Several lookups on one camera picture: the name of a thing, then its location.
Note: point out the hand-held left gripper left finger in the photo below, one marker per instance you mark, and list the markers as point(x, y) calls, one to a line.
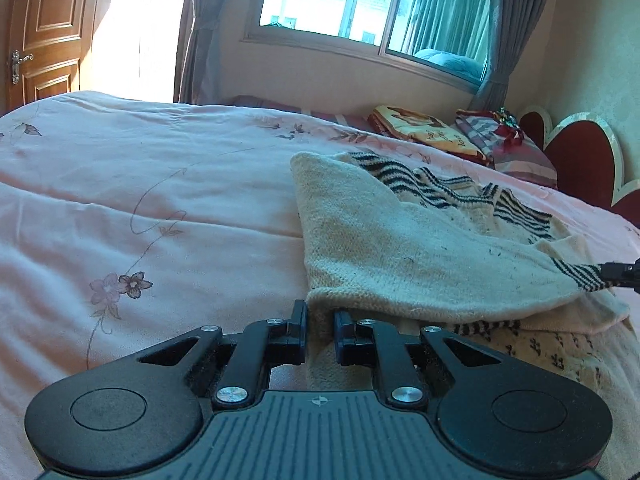
point(299, 325)

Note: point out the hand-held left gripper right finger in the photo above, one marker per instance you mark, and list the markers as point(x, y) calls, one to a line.
point(342, 332)

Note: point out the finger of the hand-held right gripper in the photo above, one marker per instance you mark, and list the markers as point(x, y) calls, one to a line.
point(622, 275)

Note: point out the cream knit sweater black stripes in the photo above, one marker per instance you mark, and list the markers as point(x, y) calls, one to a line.
point(400, 255)

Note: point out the red heart-shaped headboard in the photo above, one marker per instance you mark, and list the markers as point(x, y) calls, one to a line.
point(580, 160)

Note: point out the pink striped pillow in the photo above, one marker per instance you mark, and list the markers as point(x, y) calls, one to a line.
point(530, 165)

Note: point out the shiny red green decoration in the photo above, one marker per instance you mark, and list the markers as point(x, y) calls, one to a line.
point(510, 125)

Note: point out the pink floral duvet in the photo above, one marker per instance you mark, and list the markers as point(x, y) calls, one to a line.
point(150, 200)

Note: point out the folded striped plaid cloth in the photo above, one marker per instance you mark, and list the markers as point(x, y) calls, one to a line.
point(477, 127)

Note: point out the red striped bed sheet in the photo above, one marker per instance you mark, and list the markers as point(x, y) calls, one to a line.
point(320, 115)

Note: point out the folded yellow red printed blanket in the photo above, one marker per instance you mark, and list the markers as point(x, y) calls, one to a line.
point(425, 130)

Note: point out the grey curtain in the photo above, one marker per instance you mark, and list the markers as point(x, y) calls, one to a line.
point(205, 35)
point(515, 25)

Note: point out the teal quilt outside window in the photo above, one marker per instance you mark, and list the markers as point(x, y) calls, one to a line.
point(450, 62)

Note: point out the teal sheer curtain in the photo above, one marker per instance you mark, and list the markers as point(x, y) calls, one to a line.
point(445, 5)

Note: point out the sliding glass window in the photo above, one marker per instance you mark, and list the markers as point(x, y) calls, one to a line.
point(330, 0)

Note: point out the brown wooden door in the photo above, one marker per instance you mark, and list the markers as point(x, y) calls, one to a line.
point(47, 25)

